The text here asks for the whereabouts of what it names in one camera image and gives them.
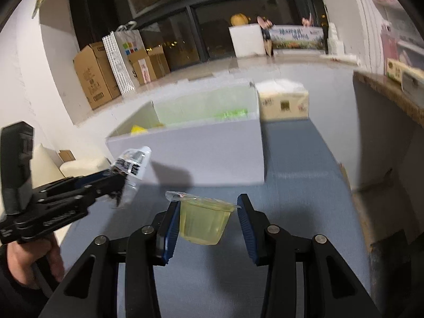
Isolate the white cardboard organizer box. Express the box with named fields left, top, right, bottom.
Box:
left=106, top=81, right=265, bottom=187

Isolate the round yellow pomelo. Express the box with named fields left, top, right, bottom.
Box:
left=230, top=13, right=249, bottom=27

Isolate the yellow orange snack bag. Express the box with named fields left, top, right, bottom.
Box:
left=130, top=123, right=165, bottom=136

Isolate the silver dark snack pouch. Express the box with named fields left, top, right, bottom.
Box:
left=112, top=146, right=152, bottom=207

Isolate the small open cardboard box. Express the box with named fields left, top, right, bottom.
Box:
left=128, top=46, right=170, bottom=85

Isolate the white plastic bottle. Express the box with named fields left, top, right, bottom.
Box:
left=327, top=22, right=345, bottom=56

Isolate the printed landscape carton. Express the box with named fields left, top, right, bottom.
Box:
left=269, top=25, right=325, bottom=51

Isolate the cream sofa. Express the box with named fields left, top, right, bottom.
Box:
left=30, top=144, right=110, bottom=184

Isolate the white rimmed container on shelf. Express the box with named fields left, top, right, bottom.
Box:
left=401, top=70, right=423, bottom=101

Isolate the clear jelly cup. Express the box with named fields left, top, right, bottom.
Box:
left=165, top=191, right=240, bottom=245

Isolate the plastic drawer organizer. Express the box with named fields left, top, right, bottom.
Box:
left=372, top=0, right=423, bottom=70

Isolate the tissue pack on shelf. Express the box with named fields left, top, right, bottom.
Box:
left=385, top=58, right=412, bottom=84

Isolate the person's left hand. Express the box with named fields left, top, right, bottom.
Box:
left=6, top=234, right=65, bottom=289

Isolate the brown wooden side shelf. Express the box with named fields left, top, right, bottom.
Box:
left=353, top=70, right=423, bottom=233

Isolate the white dotted shopping bag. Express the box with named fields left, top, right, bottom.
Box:
left=102, top=20, right=145, bottom=95

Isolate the white foam block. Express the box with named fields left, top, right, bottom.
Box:
left=228, top=23, right=266, bottom=58

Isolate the large brown cardboard box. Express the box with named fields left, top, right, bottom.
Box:
left=73, top=42, right=121, bottom=110

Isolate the tissue pack on table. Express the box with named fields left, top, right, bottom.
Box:
left=255, top=79, right=309, bottom=121

